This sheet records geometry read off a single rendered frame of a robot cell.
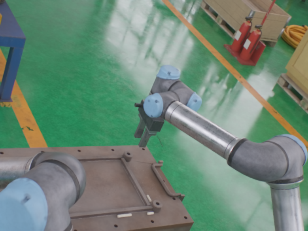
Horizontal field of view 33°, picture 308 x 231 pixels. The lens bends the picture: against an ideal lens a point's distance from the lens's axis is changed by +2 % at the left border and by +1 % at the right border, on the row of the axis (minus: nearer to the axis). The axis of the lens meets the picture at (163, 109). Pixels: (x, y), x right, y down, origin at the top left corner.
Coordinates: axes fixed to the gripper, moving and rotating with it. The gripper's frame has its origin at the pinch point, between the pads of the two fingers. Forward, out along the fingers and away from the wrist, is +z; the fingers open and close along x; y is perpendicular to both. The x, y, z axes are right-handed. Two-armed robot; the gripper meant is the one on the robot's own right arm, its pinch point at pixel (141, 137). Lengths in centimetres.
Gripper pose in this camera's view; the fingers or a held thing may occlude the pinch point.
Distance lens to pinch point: 196.1
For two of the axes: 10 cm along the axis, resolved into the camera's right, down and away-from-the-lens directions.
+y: -8.7, -0.9, -4.9
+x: 3.4, 6.0, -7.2
